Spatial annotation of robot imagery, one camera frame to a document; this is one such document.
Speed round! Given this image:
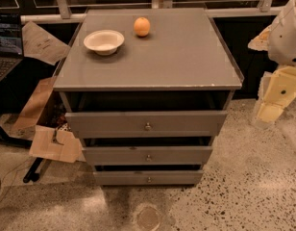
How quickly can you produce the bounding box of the white bowl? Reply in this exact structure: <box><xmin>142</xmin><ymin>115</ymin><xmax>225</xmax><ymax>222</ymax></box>
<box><xmin>84</xmin><ymin>30</ymin><xmax>125</xmax><ymax>56</ymax></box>

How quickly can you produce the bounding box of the crumpled brown paper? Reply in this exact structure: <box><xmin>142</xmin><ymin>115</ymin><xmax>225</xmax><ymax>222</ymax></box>
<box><xmin>22</xmin><ymin>21</ymin><xmax>70</xmax><ymax>65</ymax></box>

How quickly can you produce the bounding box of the grey middle drawer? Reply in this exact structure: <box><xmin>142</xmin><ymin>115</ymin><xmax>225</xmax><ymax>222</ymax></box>
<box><xmin>83</xmin><ymin>146</ymin><xmax>212</xmax><ymax>166</ymax></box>

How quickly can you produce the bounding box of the grey drawer cabinet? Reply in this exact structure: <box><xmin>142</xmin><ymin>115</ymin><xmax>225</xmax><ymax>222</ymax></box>
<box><xmin>54</xmin><ymin>12</ymin><xmax>243</xmax><ymax>173</ymax></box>

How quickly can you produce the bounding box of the black laptop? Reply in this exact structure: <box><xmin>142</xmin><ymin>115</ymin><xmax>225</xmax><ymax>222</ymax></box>
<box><xmin>0</xmin><ymin>13</ymin><xmax>24</xmax><ymax>82</ymax></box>

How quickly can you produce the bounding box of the grey bottom drawer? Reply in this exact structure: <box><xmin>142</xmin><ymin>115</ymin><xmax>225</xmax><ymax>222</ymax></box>
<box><xmin>94</xmin><ymin>170</ymin><xmax>203</xmax><ymax>186</ymax></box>

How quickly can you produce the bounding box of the grey top drawer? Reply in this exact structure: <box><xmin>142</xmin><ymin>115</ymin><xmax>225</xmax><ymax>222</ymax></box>
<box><xmin>65</xmin><ymin>111</ymin><xmax>227</xmax><ymax>139</ymax></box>

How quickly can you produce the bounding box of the grey drawer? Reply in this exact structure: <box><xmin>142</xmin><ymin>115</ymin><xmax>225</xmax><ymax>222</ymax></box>
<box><xmin>83</xmin><ymin>146</ymin><xmax>212</xmax><ymax>166</ymax></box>
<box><xmin>94</xmin><ymin>170</ymin><xmax>203</xmax><ymax>186</ymax></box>
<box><xmin>65</xmin><ymin>111</ymin><xmax>227</xmax><ymax>139</ymax></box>

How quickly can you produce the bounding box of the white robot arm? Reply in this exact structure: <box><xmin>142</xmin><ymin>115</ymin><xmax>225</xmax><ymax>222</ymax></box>
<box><xmin>248</xmin><ymin>0</ymin><xmax>296</xmax><ymax>127</ymax></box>

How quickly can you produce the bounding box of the white railing pipe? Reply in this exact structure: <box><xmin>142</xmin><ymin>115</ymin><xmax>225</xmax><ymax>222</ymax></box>
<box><xmin>21</xmin><ymin>6</ymin><xmax>290</xmax><ymax>24</ymax></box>

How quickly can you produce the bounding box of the round floor drain cover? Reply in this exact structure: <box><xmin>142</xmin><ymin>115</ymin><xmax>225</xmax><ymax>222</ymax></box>
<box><xmin>136</xmin><ymin>206</ymin><xmax>161</xmax><ymax>231</ymax></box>

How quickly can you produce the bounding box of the orange fruit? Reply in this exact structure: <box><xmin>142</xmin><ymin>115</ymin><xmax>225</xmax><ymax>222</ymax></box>
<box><xmin>134</xmin><ymin>17</ymin><xmax>150</xmax><ymax>37</ymax></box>

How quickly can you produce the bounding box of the black table leg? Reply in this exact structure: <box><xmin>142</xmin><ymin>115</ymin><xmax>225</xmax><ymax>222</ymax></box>
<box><xmin>0</xmin><ymin>126</ymin><xmax>43</xmax><ymax>183</ymax></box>

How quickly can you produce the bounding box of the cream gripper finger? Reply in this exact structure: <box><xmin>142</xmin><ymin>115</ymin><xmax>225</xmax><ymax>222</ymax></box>
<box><xmin>256</xmin><ymin>102</ymin><xmax>284</xmax><ymax>123</ymax></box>

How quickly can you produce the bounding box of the cardboard box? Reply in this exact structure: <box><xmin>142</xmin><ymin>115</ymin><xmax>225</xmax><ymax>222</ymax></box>
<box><xmin>12</xmin><ymin>77</ymin><xmax>85</xmax><ymax>163</ymax></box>

